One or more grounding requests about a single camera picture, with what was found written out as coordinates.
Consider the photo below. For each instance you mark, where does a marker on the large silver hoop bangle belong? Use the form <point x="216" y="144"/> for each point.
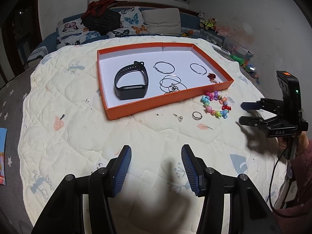
<point x="198" y="68"/>

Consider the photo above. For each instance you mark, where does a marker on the bear plush yellow vest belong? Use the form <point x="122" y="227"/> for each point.
<point x="208" y="24"/>

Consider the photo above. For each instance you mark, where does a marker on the black camera box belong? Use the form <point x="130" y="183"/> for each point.
<point x="291" y="94"/>

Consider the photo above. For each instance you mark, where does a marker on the beige pillow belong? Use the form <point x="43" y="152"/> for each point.
<point x="162" y="21"/>

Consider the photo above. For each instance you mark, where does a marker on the orange shallow tray box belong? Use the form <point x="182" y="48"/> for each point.
<point x="163" y="89"/>

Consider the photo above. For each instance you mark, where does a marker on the left butterfly pillow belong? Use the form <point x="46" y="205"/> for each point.
<point x="73" y="33"/>

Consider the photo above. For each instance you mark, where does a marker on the green toy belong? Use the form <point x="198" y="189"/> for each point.
<point x="241" y="61"/>

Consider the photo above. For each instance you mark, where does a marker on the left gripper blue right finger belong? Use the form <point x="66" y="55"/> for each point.
<point x="194" y="171"/>

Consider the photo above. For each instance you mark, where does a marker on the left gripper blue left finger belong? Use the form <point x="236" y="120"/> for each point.
<point x="118" y="168"/>

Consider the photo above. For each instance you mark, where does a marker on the butterfly pillow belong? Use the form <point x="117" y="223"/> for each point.
<point x="132" y="23"/>
<point x="73" y="33"/>

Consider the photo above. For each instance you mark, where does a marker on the black smart band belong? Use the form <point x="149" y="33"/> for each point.
<point x="131" y="81"/>

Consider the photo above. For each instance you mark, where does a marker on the person's right hand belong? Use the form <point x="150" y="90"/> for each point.
<point x="303" y="143"/>

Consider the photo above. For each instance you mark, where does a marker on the pink plush toy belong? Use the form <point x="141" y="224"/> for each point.
<point x="222" y="33"/>

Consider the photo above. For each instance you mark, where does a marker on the pearl stud earring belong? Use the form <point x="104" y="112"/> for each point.
<point x="180" y="118"/>

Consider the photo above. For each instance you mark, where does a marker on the children's picture book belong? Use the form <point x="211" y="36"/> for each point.
<point x="3" y="132"/>

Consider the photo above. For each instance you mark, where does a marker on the panda plush toy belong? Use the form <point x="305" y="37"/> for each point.
<point x="201" y="15"/>

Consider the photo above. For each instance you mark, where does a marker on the black and red clothing pile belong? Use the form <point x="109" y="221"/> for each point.
<point x="99" y="17"/>

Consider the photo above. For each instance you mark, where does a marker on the white remote control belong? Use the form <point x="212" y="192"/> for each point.
<point x="219" y="49"/>

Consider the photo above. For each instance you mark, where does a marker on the right butterfly pillow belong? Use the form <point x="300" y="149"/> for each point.
<point x="132" y="23"/>

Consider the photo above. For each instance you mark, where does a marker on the white quilted blanket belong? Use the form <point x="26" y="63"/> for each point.
<point x="65" y="131"/>

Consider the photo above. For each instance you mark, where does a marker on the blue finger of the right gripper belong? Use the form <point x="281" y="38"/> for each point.
<point x="251" y="121"/>
<point x="250" y="106"/>

